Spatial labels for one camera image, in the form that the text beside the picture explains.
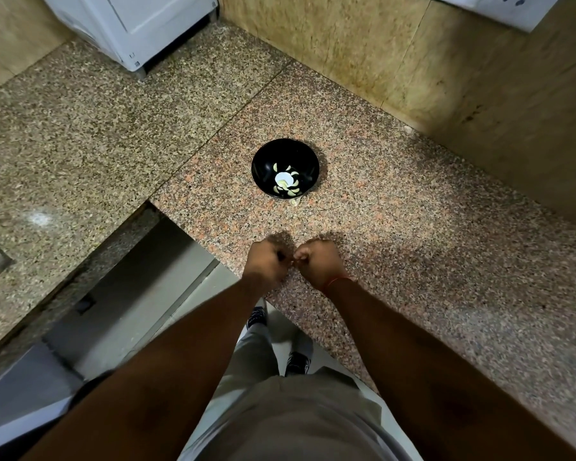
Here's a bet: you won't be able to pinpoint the person's left hand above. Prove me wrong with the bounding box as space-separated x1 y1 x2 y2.
242 238 294 289

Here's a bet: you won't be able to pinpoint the person's right hand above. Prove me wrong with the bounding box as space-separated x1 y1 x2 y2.
293 238 350 291

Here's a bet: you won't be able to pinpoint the person's left forearm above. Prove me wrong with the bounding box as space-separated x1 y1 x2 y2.
21 277 289 461

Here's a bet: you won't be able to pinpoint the person's right forearm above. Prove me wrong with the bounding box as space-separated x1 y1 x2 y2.
323 278 576 461

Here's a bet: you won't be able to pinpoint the red thread wristband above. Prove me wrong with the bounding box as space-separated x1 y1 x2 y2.
324 275 356 292

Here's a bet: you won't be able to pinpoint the black and white shoe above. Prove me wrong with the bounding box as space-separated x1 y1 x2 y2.
246 306 268 331
284 351 311 378

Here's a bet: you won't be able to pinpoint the pile of peeled garlic cloves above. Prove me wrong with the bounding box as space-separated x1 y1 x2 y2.
270 162 302 197

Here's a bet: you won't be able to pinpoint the black bowl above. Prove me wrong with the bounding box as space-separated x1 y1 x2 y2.
252 138 321 200

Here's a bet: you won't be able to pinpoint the grey trousers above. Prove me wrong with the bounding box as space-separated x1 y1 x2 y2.
178 320 413 461

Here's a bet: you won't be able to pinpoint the white appliance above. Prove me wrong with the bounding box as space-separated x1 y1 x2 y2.
41 0 220 78

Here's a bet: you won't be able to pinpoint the white wall switchboard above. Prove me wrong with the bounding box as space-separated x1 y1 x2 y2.
429 0 564 33

